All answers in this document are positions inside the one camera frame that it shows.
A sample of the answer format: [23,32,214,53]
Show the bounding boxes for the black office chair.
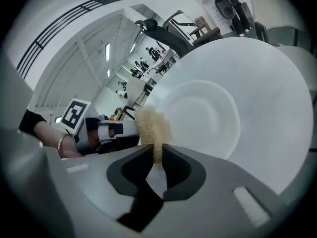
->
[135,10,223,59]

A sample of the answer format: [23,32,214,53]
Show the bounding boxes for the black ceiling grille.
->
[16,0,132,80]

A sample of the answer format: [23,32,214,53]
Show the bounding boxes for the person's left forearm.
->
[34,121,82,158]

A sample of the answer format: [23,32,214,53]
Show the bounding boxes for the person's black printed shirt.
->
[18,109,48,136]

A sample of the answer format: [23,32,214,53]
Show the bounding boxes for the yellow sponge cloth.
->
[135,108,174,165]

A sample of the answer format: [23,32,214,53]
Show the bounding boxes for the grey oval pack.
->
[214,0,235,17]

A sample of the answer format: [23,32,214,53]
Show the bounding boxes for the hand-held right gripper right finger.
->
[148,144,293,238]

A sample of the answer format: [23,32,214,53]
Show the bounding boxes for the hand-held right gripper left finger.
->
[60,144,154,220]

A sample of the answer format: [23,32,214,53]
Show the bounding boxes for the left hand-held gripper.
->
[60,98,141,156]

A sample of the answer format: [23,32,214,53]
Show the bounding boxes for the silver bangle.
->
[57,133,71,155]

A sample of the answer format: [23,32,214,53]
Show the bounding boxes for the round white table gold legs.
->
[143,36,314,200]

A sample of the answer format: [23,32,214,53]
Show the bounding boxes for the light wooden stool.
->
[194,15,213,36]

